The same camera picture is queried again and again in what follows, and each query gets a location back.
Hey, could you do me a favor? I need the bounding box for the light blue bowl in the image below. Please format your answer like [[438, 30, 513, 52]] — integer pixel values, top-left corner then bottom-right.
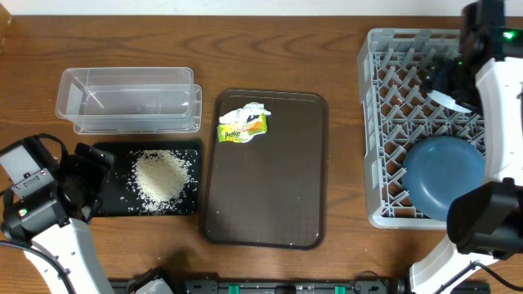
[[427, 90, 472, 114]]

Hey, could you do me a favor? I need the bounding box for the dark blue plate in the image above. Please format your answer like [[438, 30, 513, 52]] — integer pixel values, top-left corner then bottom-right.
[[401, 136, 485, 221]]

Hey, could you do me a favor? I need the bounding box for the yellow snack wrapper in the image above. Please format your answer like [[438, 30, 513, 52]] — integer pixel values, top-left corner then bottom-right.
[[217, 114, 268, 144]]

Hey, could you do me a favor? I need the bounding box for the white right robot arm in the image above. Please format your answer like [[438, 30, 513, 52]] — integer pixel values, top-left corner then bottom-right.
[[405, 0, 522, 293]]

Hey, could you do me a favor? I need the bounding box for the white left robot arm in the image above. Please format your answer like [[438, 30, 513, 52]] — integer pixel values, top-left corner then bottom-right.
[[1, 133, 173, 294]]

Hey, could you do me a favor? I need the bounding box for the grey dishwasher rack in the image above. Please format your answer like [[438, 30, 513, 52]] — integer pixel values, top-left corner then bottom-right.
[[357, 28, 485, 230]]

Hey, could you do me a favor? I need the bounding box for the black plastic tray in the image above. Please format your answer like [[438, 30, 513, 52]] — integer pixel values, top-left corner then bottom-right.
[[95, 141, 201, 216]]

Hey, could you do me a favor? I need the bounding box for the clear plastic bin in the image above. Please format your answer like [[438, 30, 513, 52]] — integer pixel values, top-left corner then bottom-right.
[[56, 67, 195, 121]]

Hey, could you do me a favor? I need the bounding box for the pile of rice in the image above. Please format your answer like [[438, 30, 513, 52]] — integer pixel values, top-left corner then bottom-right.
[[126, 149, 199, 216]]

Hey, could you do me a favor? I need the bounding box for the crumpled white tissue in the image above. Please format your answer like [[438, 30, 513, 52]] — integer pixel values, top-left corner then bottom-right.
[[219, 102, 271, 124]]

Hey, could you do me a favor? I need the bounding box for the brown serving tray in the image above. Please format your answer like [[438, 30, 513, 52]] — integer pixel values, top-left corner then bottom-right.
[[199, 89, 329, 250]]

